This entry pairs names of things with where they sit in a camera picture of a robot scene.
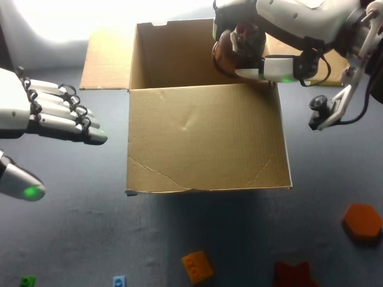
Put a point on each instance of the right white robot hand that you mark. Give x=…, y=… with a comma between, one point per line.
x=299, y=18

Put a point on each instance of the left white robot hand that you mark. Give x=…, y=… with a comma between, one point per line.
x=15, y=104

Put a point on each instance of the chocolate toy cupcake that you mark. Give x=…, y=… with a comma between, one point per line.
x=248, y=45

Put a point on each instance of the cardboard box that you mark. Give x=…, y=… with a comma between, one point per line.
x=206, y=134

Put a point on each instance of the white backdrop sheet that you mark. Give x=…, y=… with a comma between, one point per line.
x=74, y=18

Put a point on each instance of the grey table cloth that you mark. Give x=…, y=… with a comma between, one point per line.
x=74, y=224

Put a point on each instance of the green toy brick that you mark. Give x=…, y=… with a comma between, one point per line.
x=28, y=281

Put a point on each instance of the small blue toy brick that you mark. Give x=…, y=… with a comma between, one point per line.
x=119, y=282

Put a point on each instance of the orange hexagon block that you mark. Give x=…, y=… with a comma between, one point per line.
x=362, y=222

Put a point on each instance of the orange toy brick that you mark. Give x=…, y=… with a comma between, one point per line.
x=197, y=267

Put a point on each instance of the red star block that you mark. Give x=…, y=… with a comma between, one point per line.
x=294, y=275

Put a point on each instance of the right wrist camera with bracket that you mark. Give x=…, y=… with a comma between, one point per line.
x=317, y=104

